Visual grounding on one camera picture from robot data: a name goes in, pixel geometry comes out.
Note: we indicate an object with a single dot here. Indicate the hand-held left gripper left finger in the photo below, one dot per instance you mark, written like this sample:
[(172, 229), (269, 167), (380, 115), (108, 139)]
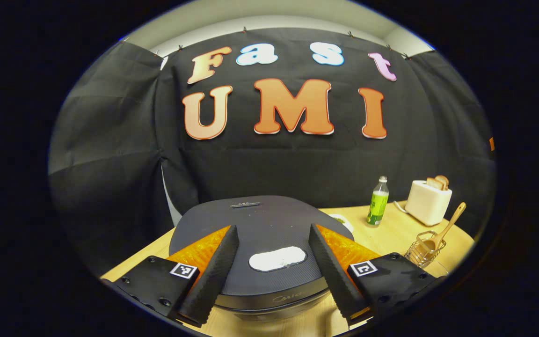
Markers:
[(215, 276)]

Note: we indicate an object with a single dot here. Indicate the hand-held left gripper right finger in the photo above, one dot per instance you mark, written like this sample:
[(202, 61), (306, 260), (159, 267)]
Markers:
[(330, 276)]

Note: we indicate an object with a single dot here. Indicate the black and silver rice cooker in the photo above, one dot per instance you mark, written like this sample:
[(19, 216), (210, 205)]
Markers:
[(269, 224)]

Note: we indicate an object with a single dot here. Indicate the wooden spoon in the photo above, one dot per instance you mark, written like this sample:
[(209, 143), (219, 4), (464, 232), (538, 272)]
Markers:
[(447, 227)]

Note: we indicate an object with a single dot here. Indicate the white divided bean dish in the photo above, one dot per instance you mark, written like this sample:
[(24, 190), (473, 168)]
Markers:
[(343, 221)]

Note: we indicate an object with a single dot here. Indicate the toasted bread slice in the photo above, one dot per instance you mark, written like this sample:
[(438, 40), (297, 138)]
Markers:
[(443, 180), (434, 183)]

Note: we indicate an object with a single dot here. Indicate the green label drink bottle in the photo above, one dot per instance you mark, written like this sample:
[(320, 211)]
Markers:
[(378, 206)]

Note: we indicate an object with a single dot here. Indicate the white toaster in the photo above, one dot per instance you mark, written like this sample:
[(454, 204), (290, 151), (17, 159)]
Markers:
[(427, 206)]

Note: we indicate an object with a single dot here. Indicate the black backdrop cloth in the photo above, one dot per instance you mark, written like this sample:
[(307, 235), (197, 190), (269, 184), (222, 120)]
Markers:
[(110, 140)]

